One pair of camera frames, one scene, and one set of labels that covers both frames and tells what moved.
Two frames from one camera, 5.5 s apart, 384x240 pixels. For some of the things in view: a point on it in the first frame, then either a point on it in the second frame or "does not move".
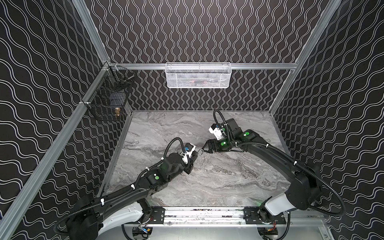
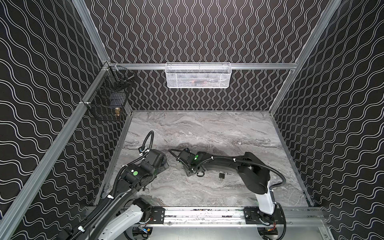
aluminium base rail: [213, 216] does not move
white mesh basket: [198, 75] does not move
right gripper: [213, 145] to [188, 169]
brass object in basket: [117, 111] does not move
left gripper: [191, 162] to [162, 160]
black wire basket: [109, 98] does not move
